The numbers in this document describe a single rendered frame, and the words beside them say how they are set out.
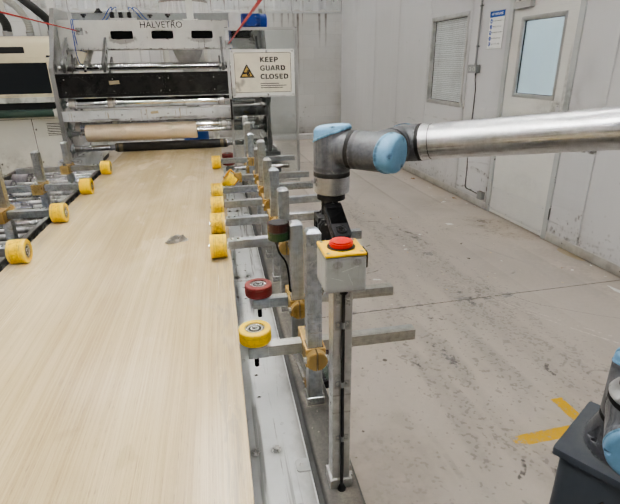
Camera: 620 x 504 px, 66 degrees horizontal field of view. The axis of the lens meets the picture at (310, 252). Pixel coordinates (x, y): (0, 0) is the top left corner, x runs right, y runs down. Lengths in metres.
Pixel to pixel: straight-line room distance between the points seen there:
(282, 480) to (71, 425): 0.48
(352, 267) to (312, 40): 9.63
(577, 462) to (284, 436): 0.72
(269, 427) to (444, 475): 0.97
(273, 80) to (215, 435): 3.14
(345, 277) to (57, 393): 0.64
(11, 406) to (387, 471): 1.43
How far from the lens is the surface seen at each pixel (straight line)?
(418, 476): 2.10
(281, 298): 1.42
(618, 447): 1.17
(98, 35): 4.14
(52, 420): 1.05
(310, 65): 10.30
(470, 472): 2.16
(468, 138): 1.16
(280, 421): 1.35
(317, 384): 1.24
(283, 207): 1.54
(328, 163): 1.15
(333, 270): 0.77
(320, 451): 1.15
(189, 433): 0.93
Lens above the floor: 1.51
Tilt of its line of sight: 22 degrees down
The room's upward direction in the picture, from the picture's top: 1 degrees counter-clockwise
